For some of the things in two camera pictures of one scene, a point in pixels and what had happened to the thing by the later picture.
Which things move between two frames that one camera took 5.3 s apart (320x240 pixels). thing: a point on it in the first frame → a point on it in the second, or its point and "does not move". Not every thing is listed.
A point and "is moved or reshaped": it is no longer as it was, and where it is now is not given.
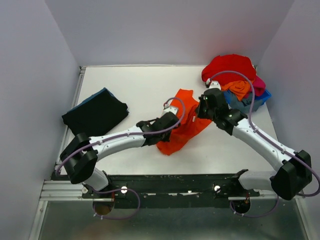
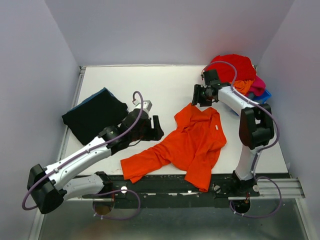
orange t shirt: x=190 y=125 is moved or reshaped
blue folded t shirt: x=89 y=97 does not move
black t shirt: x=96 y=116 does not move
